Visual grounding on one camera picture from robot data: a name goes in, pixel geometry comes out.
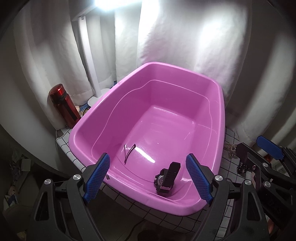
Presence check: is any black floral ribbon bow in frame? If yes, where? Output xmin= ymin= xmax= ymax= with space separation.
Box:
xmin=236 ymin=162 xmax=248 ymax=176

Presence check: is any black digital wristwatch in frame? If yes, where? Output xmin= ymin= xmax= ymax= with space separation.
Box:
xmin=154 ymin=162 xmax=181 ymax=196

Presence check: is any pearl hair claw clip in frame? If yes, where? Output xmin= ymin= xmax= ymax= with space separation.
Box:
xmin=224 ymin=142 xmax=237 ymax=158

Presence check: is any pink plastic tub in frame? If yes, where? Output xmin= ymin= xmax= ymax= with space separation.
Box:
xmin=69 ymin=62 xmax=225 ymax=216

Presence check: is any red metal water bottle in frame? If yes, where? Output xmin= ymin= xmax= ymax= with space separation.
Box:
xmin=49 ymin=84 xmax=81 ymax=128

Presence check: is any white curtain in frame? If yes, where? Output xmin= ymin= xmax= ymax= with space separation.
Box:
xmin=1 ymin=1 xmax=295 ymax=171

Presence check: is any white desk lamp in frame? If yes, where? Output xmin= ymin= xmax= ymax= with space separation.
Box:
xmin=75 ymin=14 xmax=114 ymax=106

